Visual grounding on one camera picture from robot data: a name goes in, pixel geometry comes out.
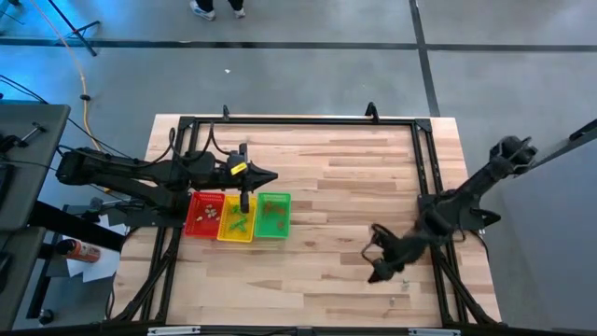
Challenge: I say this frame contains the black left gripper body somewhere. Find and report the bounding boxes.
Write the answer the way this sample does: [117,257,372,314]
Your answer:
[198,143,251,214]

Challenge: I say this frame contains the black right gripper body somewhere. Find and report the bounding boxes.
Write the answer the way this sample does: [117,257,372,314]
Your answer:
[368,223,425,276]

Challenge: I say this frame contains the green plastic basket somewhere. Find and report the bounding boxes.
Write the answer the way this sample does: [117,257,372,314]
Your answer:
[254,191,292,239]

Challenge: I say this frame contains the red plastic basket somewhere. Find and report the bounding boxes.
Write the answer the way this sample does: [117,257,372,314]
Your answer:
[184,190,227,239]

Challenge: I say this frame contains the yellow plastic basket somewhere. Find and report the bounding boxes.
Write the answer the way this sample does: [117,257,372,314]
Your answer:
[217,194,257,244]

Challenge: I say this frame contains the black metal beam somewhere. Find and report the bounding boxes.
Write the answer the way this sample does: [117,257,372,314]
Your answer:
[27,199,128,253]

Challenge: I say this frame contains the white paper sheets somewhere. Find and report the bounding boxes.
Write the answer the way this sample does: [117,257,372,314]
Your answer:
[64,213,128,284]

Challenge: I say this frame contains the orange spray can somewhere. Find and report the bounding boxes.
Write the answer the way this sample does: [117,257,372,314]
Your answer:
[55,237,103,263]

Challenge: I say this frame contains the grey rolling table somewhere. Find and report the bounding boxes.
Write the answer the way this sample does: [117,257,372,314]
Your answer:
[501,119,597,336]

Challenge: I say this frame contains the person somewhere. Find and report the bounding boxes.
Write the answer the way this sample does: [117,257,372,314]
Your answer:
[188,0,247,22]

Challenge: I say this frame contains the grey side table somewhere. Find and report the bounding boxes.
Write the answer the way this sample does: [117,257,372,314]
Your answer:
[0,101,72,330]

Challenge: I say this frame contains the black tripod stand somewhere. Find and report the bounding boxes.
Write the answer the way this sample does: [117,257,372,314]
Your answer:
[46,0,102,57]

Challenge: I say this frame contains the black clamp tool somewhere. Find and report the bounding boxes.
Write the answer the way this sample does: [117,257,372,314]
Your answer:
[0,120,49,154]

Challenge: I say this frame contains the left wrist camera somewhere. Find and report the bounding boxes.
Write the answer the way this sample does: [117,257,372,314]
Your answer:
[218,158,242,188]

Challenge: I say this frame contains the black aluminium table frame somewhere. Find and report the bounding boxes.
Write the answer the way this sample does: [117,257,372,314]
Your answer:
[111,114,503,328]

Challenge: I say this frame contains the silver metal bracket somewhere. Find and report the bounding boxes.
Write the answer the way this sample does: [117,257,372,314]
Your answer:
[147,326,202,336]
[408,328,462,336]

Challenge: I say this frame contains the yellow extension cable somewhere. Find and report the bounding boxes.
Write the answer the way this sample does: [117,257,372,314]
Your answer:
[28,0,104,156]

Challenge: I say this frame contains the black floor cable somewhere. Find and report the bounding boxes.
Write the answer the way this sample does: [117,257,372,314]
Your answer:
[0,73,118,158]

